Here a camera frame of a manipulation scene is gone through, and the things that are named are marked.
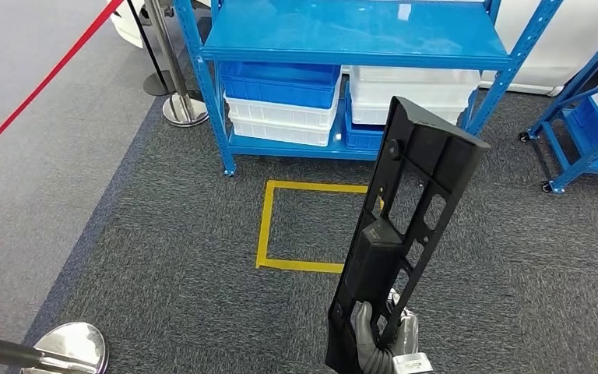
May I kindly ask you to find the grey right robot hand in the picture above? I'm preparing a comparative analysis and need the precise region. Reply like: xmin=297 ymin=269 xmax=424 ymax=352
xmin=353 ymin=288 xmax=420 ymax=374

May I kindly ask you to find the black plastic plate frame part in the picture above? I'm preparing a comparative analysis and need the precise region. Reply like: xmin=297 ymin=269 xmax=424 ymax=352
xmin=325 ymin=95 xmax=491 ymax=374

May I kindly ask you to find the blue metal shelf rack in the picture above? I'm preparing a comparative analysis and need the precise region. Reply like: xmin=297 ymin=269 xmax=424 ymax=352
xmin=172 ymin=0 xmax=565 ymax=178

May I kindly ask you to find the blue wheeled rack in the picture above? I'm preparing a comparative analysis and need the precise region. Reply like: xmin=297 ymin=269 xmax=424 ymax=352
xmin=518 ymin=15 xmax=598 ymax=195

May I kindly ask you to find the black thin pole stand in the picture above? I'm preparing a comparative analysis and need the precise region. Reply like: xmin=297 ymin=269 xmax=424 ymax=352
xmin=125 ymin=0 xmax=178 ymax=97

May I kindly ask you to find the white car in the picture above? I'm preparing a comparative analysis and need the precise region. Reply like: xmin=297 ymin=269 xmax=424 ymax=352
xmin=111 ymin=0 xmax=598 ymax=98

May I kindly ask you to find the short red barrier belt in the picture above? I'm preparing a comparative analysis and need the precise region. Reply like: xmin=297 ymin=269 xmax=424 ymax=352
xmin=0 ymin=0 xmax=125 ymax=169

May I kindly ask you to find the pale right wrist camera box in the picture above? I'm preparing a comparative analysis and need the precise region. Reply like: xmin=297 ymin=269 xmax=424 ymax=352
xmin=392 ymin=352 xmax=434 ymax=374

